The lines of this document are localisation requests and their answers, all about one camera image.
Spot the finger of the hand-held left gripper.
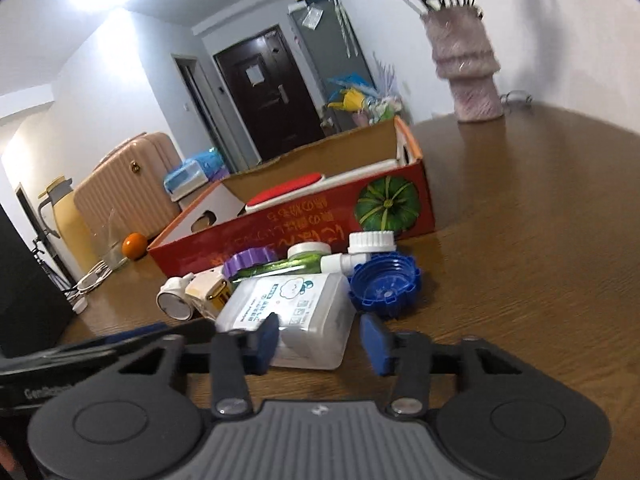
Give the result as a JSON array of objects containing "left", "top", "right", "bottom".
[{"left": 49, "top": 317, "right": 217, "bottom": 359}]

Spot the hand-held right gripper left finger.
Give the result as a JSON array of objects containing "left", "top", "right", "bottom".
[{"left": 117, "top": 312, "right": 281, "bottom": 418}]

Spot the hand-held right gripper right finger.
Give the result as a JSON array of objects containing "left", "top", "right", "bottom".
[{"left": 360, "top": 312, "right": 523, "bottom": 418}]

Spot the clear labelled plastic bottle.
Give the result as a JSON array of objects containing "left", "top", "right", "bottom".
[{"left": 215, "top": 271, "right": 357, "bottom": 371}]

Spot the green spray bottle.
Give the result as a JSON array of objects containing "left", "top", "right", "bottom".
[{"left": 232, "top": 252, "right": 371, "bottom": 282}]

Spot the red cardboard box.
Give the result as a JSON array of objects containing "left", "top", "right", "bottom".
[{"left": 147, "top": 116, "right": 437, "bottom": 277}]

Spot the white round gadget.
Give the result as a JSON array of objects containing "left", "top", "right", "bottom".
[{"left": 156, "top": 272, "right": 196, "bottom": 320}]

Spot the large blue ribbed cap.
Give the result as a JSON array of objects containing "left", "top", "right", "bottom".
[{"left": 348, "top": 252, "right": 422, "bottom": 320}]

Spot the white and gold charger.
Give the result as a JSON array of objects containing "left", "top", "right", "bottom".
[{"left": 185, "top": 267, "right": 233, "bottom": 318}]

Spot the clear drinking glass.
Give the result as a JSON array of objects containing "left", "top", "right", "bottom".
[{"left": 97, "top": 210, "right": 131, "bottom": 271}]

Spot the purple scalloped cap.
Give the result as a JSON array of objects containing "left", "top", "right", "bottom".
[{"left": 221, "top": 248, "right": 278, "bottom": 281}]

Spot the orange fruit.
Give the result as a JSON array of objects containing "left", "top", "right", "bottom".
[{"left": 122, "top": 233, "right": 149, "bottom": 261}]

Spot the black monitor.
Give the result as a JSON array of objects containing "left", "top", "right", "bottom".
[{"left": 0, "top": 205, "right": 76, "bottom": 358}]

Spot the white round lid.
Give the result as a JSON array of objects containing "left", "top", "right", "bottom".
[{"left": 286, "top": 242, "right": 331, "bottom": 261}]

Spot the white ribbed bottle cap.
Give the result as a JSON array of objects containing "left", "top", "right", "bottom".
[{"left": 347, "top": 231, "right": 397, "bottom": 256}]

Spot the yellow thermos jug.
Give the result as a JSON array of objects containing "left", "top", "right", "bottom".
[{"left": 37, "top": 176, "right": 91, "bottom": 281}]

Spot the peach hard-shell suitcase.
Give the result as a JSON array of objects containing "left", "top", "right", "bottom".
[{"left": 74, "top": 132, "right": 183, "bottom": 261}]

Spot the blue tissue pack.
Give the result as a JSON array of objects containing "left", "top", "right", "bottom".
[{"left": 164, "top": 147, "right": 223, "bottom": 196}]

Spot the dark brown entrance door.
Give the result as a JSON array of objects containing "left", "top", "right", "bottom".
[{"left": 214, "top": 25, "right": 326, "bottom": 163}]

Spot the grey side door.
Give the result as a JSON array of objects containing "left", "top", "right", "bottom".
[{"left": 172, "top": 54, "right": 238, "bottom": 173}]

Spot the colourful toy pile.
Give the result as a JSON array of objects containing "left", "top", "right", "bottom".
[{"left": 325, "top": 72, "right": 403, "bottom": 126}]

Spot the grey refrigerator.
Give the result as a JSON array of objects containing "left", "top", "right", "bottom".
[{"left": 287, "top": 0, "right": 376, "bottom": 136}]

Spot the pink ribbed vase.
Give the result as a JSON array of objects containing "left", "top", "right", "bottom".
[{"left": 420, "top": 5, "right": 503, "bottom": 123}]

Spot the white coiled cable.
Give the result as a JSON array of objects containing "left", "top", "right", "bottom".
[{"left": 75, "top": 260, "right": 113, "bottom": 293}]

